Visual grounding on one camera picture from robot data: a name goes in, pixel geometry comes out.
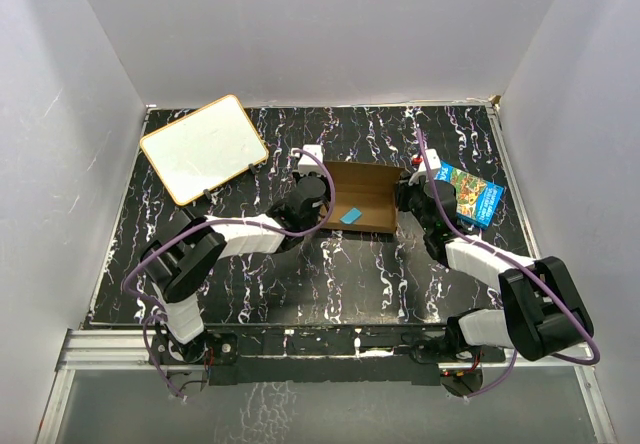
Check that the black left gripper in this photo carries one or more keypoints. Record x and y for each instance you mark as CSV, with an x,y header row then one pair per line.
x,y
297,176

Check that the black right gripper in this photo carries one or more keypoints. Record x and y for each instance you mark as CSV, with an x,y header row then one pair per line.
x,y
403,190

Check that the small blue eraser block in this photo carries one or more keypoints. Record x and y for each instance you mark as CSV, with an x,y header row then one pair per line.
x,y
351,217

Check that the brown cardboard paper box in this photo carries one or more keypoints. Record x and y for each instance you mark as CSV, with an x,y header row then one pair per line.
x,y
368,187

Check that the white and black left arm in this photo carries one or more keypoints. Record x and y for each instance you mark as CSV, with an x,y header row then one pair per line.
x,y
179,259

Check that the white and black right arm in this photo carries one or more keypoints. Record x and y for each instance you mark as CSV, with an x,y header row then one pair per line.
x,y
542,312

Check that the blue treehouse book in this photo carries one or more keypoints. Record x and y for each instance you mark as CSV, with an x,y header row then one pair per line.
x,y
477,199

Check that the small black marker clip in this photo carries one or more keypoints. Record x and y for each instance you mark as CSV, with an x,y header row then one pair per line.
x,y
256,168

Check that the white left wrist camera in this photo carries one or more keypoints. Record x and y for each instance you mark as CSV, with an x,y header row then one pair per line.
x,y
309,160

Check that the white board with wooden frame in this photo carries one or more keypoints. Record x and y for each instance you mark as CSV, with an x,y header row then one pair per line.
x,y
204,149

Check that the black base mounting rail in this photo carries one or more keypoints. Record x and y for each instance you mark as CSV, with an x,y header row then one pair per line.
x,y
420,354

